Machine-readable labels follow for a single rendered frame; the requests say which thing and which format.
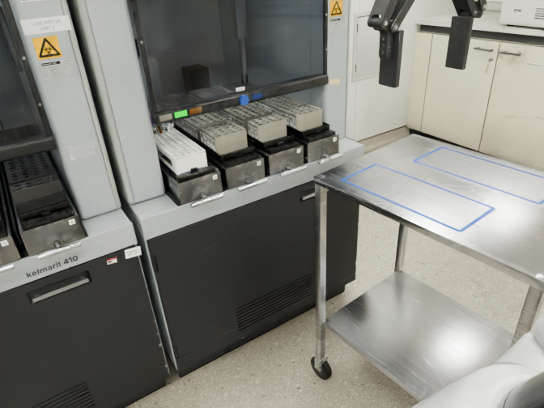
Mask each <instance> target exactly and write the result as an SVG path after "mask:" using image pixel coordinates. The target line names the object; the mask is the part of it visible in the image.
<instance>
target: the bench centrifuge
mask: <svg viewBox="0 0 544 408"><path fill-rule="evenodd" d="M499 22H500V23H501V24H507V26H514V25H520V26H529V27H538V28H544V0H503V5H502V10H501V14H500V18H499Z"/></svg>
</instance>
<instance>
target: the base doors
mask: <svg viewBox="0 0 544 408"><path fill-rule="evenodd" d="M448 39H449V36H447V35H440V34H431V33H425V32H416V37H415V46H414V60H413V68H412V75H411V84H410V98H409V106H408V113H407V122H406V127H408V128H411V129H413V130H417V131H421V132H424V133H426V134H430V135H433V136H435V137H437V138H442V139H444V140H447V141H450V142H454V143H456V144H459V145H462V146H464V147H468V148H471V149H474V150H476V151H481V152H483V153H486V154H488V155H493V156H495V157H498V158H501V159H505V160H507V161H510V162H513V163H516V164H520V165H524V166H526V167H530V168H535V169H537V170H541V171H543V172H544V47H541V46H533V45H520V44H513V43H506V42H500V41H493V40H480V39H474V38H470V46H469V52H468V57H467V62H466V67H465V69H464V70H457V69H453V68H448V67H445V62H446V56H447V50H448ZM474 47H475V48H477V47H480V49H489V50H491V49H493V51H492V52H487V51H482V50H477V49H474ZM503 51H506V52H507V53H521V55H520V56H515V55H509V54H502V53H499V52H503ZM489 58H493V61H492V62H489V61H488V60H489ZM488 62H489V64H488ZM526 62H531V63H535V64H539V65H543V67H542V68H538V67H535V66H527V65H526V64H525V63H526ZM487 64H488V65H489V68H488V71H487V74H486V73H485V70H486V68H487Z"/></svg>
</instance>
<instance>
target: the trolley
mask: <svg viewBox="0 0 544 408"><path fill-rule="evenodd" d="M313 182H314V183H315V279H316V355H315V356H313V357H312V358H311V365H312V369H313V371H314V372H315V373H316V374H317V375H318V376H319V377H320V378H321V379H322V380H327V379H329V378H330V377H331V376H332V370H331V367H330V365H329V363H328V355H327V354H326V353H325V327H326V328H327V329H329V330H330V331H331V332H332V333H334V334H335V335H337V336H338V337H339V338H341V339H342V340H343V341H344V342H345V343H346V344H347V345H349V346H350V347H351V348H353V349H354V350H355V351H357V352H358V353H359V354H361V355H362V356H363V357H364V358H365V359H366V360H368V361H369V362H370V363H372V364H373V365H374V366H375V367H377V368H378V369H380V370H381V371H382V372H383V373H384V374H385V375H386V376H388V377H389V378H390V379H392V380H393V381H394V382H396V383H397V384H398V385H400V386H401V387H402V388H403V389H404V390H405V391H407V392H408V393H409V394H411V395H412V396H413V397H415V398H416V399H417V400H418V401H420V402H421V401H423V400H424V399H426V398H428V397H430V396H431V395H432V394H434V393H436V392H437V391H439V390H441V389H442V388H444V387H446V386H447V385H450V384H452V383H453V382H455V381H457V380H460V379H461V378H463V377H465V376H467V375H469V374H470V373H472V372H475V371H477V370H478V369H481V368H485V367H488V366H491V365H492V364H493V363H495V362H496V361H497V360H498V359H499V358H500V357H502V356H503V355H504V354H505V353H506V352H507V351H508V350H509V349H510V348H511V347H512V346H513V345H514V344H515V343H516V342H517V341H518V340H519V339H520V338H521V337H522V336H523V335H524V334H526V333H528V332H530V330H531V329H532V327H533V325H534V323H535V321H536V320H537V319H538V317H539V314H540V312H541V309H542V305H543V303H544V172H543V171H541V170H537V169H535V168H530V167H526V166H524V165H520V164H516V163H513V162H510V161H507V160H504V159H499V158H495V157H493V156H489V155H485V154H482V153H479V152H476V151H471V150H468V149H465V148H462V147H457V146H454V145H451V144H448V143H445V142H440V141H437V140H434V139H431V138H426V137H423V136H420V135H417V134H411V135H409V136H407V137H404V138H402V139H399V140H397V141H396V142H392V143H390V144H388V145H386V146H384V147H381V148H379V149H377V150H374V151H372V152H369V153H367V154H366V155H362V156H360V157H358V158H356V159H353V160H351V161H349V162H346V163H344V164H341V165H339V166H337V167H335V168H332V169H330V170H328V171H326V172H323V173H321V174H318V175H316V176H314V177H313ZM327 189H328V190H330V191H332V192H335V193H337V194H339V195H341V196H343V197H345V198H347V199H350V200H351V201H353V202H356V203H358V204H360V205H361V206H365V207H367V208H368V209H370V210H373V211H375V212H376V213H378V214H381V215H383V216H385V217H387V218H389V219H392V220H393V221H396V222H398V223H399V231H398V238H397V252H396V260H395V267H394V273H393V274H391V275H390V276H389V277H387V278H385V279H384V280H382V281H381V282H380V283H378V284H376V285H375V286H374V287H372V288H371V289H369V290H368V291H366V292H364V293H363V294H362V295H361V296H359V297H358V298H356V299H355V300H353V301H351V302H350V303H349V304H347V305H346V306H344V307H343V308H341V309H339V310H338V311H337V312H336V313H334V314H333V315H331V316H330V317H328V318H326V319H325V278H326V198H327ZM408 228H411V229H413V230H415V231H417V232H419V233H421V234H423V235H425V236H428V237H430V238H432V239H433V240H436V241H438V242H440V243H442V244H445V245H447V246H448V247H450V248H452V249H455V250H457V251H459V252H461V253H464V254H465V255H467V256H469V257H472V258H474V259H476V260H478V261H480V262H482V263H484V264H486V265H489V266H491V267H493V268H495V269H497V270H499V271H501V272H504V273H505V274H508V275H510V276H512V277H513V278H516V279H519V280H521V281H522V282H524V283H527V284H529V290H528V292H527V295H526V298H525V302H524V305H523V308H522V310H521V314H520V318H519V321H518V323H517V326H516V330H515V333H514V334H513V333H512V332H510V331H508V330H506V329H505V328H503V327H501V326H500V325H497V324H496V323H494V322H493V321H490V320H488V319H487V318H485V317H483V316H481V315H480V314H478V313H476V312H475V311H473V310H471V309H469V308H467V307H466V306H464V305H462V304H460V303H458V302H457V301H456V300H453V299H451V298H449V297H448V296H446V295H444V294H443V293H441V292H439V291H437V290H436V289H434V288H432V287H430V286H428V285H427V284H425V283H423V282H421V281H419V280H418V279H416V278H414V277H412V276H411V275H409V274H407V273H405V272H404V271H403V266H404V260H405V253H406V241H407V234H408Z"/></svg>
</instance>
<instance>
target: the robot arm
mask: <svg viewBox="0 0 544 408"><path fill-rule="evenodd" d="M414 1H415V0H375V2H374V4H373V7H372V10H371V13H370V15H369V17H368V21H367V24H368V26H369V27H370V28H373V29H374V30H376V31H379V32H380V43H379V46H380V47H379V58H380V71H379V84H380V85H384V86H387V87H392V88H396V87H399V81H400V72H401V63H402V46H403V36H404V30H399V27H400V25H401V24H402V21H403V20H404V18H405V17H406V15H407V13H408V11H409V10H410V8H411V7H412V5H413V3H414ZM452 1H453V5H454V7H455V9H456V12H457V15H458V16H456V15H455V16H452V22H451V28H450V33H449V39H448V50H447V56H446V62H445V67H448V68H453V69H457V70H464V69H465V67H466V62H467V57H468V52H469V46H470V37H471V32H472V27H473V22H474V18H481V17H482V13H483V12H484V11H485V10H486V8H487V0H478V1H477V2H475V1H474V0H452ZM379 15H380V17H379ZM391 20H392V21H391ZM411 408H544V314H542V315H541V316H540V317H539V318H538V319H537V320H536V321H535V323H534V325H533V327H532V329H531V330H530V332H528V333H526V334H524V335H523V336H522V337H521V338H520V339H519V340H518V341H517V342H516V343H515V344H514V345H513V346H512V347H511V348H510V349H509V350H508V351H507V352H506V353H505V354H504V355H503V356H502V357H500V358H499V359H498V360H497V361H496V362H495V363H493V364H492V365H491V366H488V367H485V368H481V369H478V370H477V371H475V372H472V373H470V374H469V375H467V376H465V377H463V378H461V379H460V380H457V381H455V382H453V383H452V384H450V385H447V386H446V387H444V388H442V389H441V390H439V391H437V392H436V393H434V394H432V395H431V396H430V397H428V398H426V399H424V400H423V401H421V402H420V403H418V404H416V405H415V406H413V407H411Z"/></svg>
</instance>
